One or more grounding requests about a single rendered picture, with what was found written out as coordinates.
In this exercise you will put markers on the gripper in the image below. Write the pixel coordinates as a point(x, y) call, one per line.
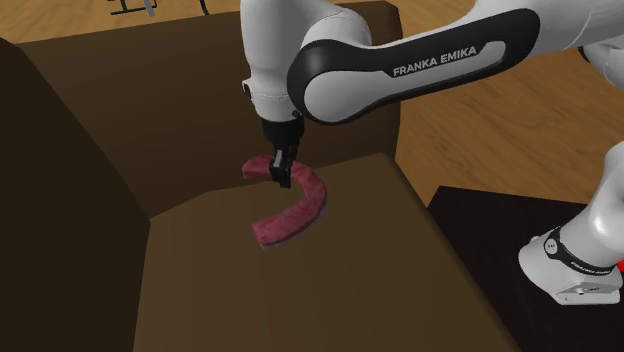
point(282, 132)

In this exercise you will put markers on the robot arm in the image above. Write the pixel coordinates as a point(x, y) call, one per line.
point(360, 63)

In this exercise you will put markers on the black robot stand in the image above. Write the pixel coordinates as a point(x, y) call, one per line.
point(507, 312)

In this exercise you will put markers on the black metal chair frame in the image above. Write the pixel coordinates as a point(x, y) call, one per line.
point(134, 7)

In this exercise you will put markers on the red curved neck pillow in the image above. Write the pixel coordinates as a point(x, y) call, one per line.
point(302, 209)

